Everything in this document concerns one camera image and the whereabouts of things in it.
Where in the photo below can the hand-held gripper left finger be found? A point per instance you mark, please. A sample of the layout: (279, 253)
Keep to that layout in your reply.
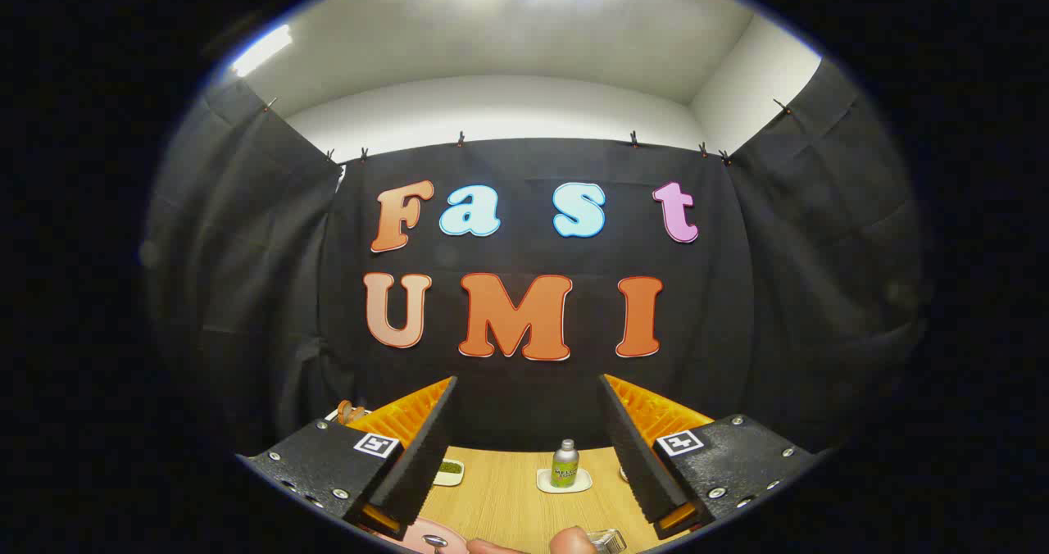
(426, 456)

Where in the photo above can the white divided dish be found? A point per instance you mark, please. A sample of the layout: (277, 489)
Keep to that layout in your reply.
(449, 477)

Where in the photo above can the black backdrop cloth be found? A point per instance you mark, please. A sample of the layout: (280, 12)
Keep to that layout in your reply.
(524, 406)

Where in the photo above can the pink round plate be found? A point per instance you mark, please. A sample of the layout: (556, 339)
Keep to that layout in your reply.
(422, 529)

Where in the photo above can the white square coaster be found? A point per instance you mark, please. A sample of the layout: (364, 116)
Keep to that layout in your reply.
(582, 483)

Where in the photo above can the ceiling light panel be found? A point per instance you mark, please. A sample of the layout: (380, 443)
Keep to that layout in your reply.
(262, 50)

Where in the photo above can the green soda bottle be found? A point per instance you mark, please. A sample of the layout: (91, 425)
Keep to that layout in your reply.
(565, 465)

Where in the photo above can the white toaster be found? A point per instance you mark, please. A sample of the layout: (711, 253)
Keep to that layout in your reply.
(332, 415)

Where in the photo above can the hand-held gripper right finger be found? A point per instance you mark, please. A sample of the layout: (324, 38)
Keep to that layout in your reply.
(635, 456)

